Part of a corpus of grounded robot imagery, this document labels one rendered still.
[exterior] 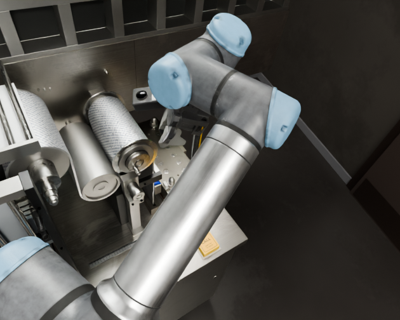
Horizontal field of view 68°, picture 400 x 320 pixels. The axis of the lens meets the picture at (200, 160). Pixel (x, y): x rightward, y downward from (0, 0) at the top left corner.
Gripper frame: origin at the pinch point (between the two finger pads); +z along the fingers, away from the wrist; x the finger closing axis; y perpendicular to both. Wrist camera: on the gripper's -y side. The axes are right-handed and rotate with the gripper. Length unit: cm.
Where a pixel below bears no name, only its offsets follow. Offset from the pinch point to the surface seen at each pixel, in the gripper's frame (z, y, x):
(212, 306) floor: 123, 70, -33
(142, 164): 19.0, -0.1, 1.8
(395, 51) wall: 13, 163, 112
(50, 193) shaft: 10.4, -22.8, -14.3
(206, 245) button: 40, 30, -17
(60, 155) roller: 11.9, -22.6, -3.4
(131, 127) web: 15.0, -5.1, 11.7
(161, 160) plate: 40.8, 12.1, 16.7
